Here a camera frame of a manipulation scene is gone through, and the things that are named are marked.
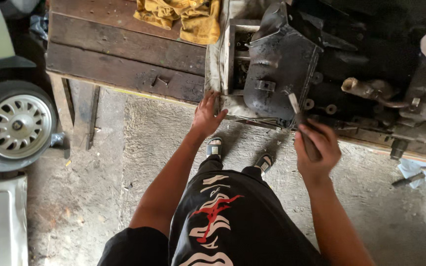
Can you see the person's right hand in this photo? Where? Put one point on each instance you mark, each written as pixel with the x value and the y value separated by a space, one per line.
pixel 320 151

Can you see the person's left hand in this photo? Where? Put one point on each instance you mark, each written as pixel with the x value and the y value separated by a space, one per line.
pixel 205 118

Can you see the person's right fingers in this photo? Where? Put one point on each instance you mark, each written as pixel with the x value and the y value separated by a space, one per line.
pixel 314 129

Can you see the black white sandal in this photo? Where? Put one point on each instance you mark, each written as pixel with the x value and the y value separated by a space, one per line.
pixel 264 163
pixel 215 147

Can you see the rusty metal pipe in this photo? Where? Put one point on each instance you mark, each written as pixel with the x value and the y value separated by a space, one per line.
pixel 361 88

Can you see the black greasy oil pan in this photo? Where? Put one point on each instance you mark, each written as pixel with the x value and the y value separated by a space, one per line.
pixel 279 66

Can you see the greasy engine block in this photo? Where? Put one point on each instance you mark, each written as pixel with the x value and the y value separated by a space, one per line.
pixel 368 51

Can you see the white rag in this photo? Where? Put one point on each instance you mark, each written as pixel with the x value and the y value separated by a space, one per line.
pixel 412 168

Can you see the dark hand tool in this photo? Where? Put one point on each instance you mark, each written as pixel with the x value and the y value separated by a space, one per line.
pixel 407 180

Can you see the grey metal box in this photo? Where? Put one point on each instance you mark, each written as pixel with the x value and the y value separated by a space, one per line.
pixel 229 55

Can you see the black printed shirt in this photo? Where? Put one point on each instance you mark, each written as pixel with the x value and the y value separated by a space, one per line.
pixel 235 229

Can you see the yellow cloth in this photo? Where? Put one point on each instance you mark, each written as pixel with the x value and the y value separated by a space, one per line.
pixel 194 18

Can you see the wooden workbench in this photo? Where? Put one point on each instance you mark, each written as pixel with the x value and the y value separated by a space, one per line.
pixel 124 48

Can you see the dark plastic bag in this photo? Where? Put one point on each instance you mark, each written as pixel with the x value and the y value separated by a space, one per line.
pixel 39 26

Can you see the car wheel with silver rim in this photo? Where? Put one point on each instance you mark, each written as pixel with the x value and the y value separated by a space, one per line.
pixel 17 125

